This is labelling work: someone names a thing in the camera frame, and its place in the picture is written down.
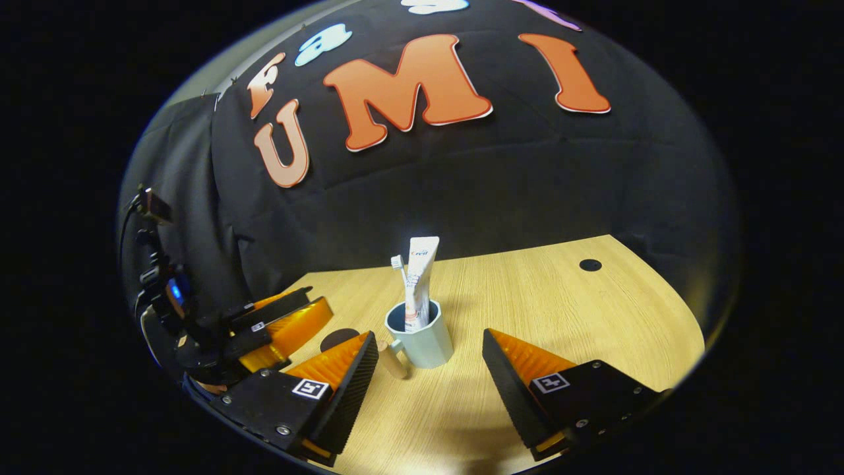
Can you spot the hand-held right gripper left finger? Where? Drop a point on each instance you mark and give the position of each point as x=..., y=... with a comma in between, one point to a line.
x=349, y=396

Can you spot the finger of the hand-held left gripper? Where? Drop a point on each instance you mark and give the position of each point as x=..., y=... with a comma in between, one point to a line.
x=297, y=330
x=273, y=307

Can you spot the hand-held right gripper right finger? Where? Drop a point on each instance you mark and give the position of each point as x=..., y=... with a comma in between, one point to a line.
x=511, y=396

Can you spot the dark round coaster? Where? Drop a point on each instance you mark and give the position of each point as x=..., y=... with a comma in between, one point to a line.
x=336, y=340

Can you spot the white toothbrush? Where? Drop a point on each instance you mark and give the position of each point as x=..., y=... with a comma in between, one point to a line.
x=402, y=277

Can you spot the white toothpaste tube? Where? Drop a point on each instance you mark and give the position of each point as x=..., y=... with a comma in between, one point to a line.
x=422, y=270

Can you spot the wooden desktop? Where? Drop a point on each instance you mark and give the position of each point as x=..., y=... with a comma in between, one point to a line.
x=560, y=316

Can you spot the black backdrop cloth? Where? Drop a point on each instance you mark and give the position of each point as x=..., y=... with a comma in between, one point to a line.
x=461, y=185

